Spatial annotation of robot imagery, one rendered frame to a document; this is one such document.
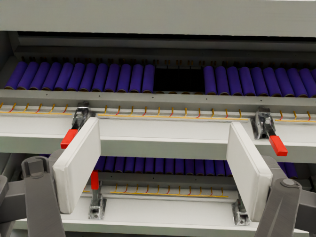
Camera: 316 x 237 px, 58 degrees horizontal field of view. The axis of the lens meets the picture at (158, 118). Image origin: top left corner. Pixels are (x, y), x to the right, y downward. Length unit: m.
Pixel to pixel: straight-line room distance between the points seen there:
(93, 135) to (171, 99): 0.25
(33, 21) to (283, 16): 0.29
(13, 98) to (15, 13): 0.15
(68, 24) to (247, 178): 0.28
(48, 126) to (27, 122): 0.03
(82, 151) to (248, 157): 0.09
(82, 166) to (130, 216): 0.39
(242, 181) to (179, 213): 0.39
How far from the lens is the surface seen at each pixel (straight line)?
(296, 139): 0.46
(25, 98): 0.48
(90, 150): 0.19
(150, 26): 0.35
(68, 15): 0.36
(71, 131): 0.39
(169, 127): 0.43
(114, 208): 0.57
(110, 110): 0.45
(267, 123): 0.43
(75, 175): 0.16
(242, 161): 0.18
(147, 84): 0.46
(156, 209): 0.56
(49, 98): 0.47
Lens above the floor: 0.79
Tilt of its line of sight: 33 degrees down
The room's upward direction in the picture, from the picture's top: 1 degrees clockwise
